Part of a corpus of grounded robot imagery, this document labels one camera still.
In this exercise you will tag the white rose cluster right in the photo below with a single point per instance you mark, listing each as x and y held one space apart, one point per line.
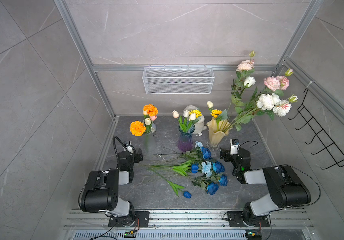
271 103

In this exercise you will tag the orange marigold lower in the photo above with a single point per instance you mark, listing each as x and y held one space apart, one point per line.
137 128

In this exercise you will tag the blue rose vase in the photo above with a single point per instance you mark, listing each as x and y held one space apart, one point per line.
197 154

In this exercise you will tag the orange marigold upper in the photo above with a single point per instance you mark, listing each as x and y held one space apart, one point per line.
150 110

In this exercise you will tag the pink carnation pair right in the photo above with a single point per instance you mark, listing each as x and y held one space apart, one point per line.
277 83

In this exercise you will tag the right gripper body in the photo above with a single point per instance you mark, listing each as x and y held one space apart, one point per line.
228 158

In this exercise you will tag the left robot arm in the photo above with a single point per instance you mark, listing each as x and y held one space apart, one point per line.
100 193

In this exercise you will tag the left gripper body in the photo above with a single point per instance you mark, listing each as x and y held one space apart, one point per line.
136 159

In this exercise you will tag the peach carnation top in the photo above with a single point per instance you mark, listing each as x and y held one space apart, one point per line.
246 65

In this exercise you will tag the orange marigold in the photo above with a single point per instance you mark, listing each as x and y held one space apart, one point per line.
150 110
137 128

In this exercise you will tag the white wire wall basket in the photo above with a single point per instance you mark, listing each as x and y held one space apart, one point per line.
178 80

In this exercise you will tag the yellow sunflower centre vase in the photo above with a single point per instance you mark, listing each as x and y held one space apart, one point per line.
196 112

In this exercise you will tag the light blue carnation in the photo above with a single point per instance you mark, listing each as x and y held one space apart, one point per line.
207 169
198 144

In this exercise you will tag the blue purple ribbed vase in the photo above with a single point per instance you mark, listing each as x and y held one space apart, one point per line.
185 142

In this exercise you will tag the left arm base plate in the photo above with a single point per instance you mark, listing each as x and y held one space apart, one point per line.
137 218

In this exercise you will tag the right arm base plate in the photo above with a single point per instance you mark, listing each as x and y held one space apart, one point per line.
239 219

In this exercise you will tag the black wire hook rack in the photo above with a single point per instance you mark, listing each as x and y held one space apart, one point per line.
320 134

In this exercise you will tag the pink tulip left vase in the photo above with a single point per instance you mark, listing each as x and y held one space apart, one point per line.
153 118

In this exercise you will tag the blue tulip vase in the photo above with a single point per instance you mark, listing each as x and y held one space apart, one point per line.
176 188
181 169

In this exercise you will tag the cream wavy glass vase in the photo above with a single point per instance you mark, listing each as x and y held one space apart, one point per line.
217 131

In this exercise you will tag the blue rose low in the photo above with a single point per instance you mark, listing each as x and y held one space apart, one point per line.
223 180

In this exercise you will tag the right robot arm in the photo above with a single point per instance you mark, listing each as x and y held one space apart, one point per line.
286 189

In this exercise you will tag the blue rose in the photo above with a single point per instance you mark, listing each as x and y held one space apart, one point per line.
218 167
209 186

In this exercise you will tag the clear glass vase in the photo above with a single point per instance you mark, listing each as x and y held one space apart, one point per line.
149 142

